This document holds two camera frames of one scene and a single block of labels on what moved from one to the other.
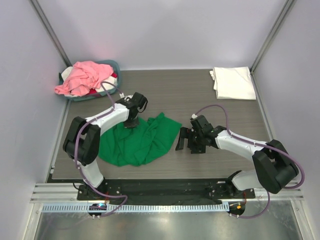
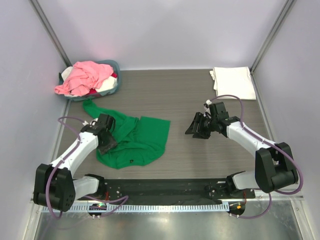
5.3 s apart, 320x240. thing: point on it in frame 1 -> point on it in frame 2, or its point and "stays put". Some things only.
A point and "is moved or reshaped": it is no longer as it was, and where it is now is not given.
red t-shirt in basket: [93, 92] stays put
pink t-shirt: [82, 76] stays put
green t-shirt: [136, 145] is moved or reshaped
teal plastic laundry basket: [90, 80] stays put
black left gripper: [131, 124] -> [106, 139]
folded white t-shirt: [233, 83] stays put
